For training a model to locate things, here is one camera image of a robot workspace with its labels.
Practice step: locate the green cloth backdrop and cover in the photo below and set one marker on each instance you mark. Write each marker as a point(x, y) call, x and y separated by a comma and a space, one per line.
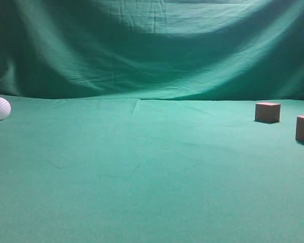
point(133, 121)

